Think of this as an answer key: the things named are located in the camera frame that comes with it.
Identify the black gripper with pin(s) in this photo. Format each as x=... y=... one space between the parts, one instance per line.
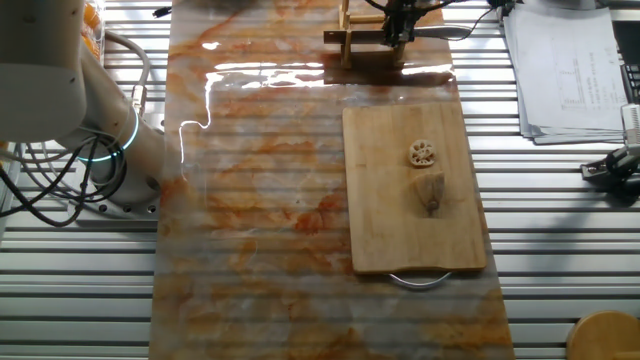
x=398 y=12

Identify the lotus root slice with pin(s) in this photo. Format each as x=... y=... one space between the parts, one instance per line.
x=422 y=153

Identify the clear plastic fruit pack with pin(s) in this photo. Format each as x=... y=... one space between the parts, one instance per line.
x=97 y=30

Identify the lotus root chunk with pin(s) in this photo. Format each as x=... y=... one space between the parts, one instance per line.
x=430 y=190

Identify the wooden knife rack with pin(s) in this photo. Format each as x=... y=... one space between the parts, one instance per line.
x=346 y=50

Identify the small black plug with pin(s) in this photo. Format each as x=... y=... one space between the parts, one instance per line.
x=161 y=11

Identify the wooden cutting board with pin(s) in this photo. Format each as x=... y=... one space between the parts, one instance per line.
x=395 y=230

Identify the orange fruit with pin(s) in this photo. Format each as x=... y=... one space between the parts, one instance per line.
x=91 y=46
x=92 y=15

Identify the silver exterior camera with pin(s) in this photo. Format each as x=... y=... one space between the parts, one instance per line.
x=632 y=125

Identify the wooden mug tree stand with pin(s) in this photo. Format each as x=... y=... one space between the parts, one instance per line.
x=605 y=337

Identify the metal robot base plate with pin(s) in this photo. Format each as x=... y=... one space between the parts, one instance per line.
x=120 y=212

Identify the steel cleaver knife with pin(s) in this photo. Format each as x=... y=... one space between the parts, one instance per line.
x=355 y=37

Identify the orange marble pattern mat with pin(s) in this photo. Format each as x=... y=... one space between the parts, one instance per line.
x=260 y=200

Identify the black clamp mounted camera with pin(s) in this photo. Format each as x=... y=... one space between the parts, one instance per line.
x=615 y=170

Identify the white paper stack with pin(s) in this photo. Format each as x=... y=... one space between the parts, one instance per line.
x=565 y=75

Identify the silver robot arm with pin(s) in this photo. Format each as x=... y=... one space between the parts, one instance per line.
x=40 y=65

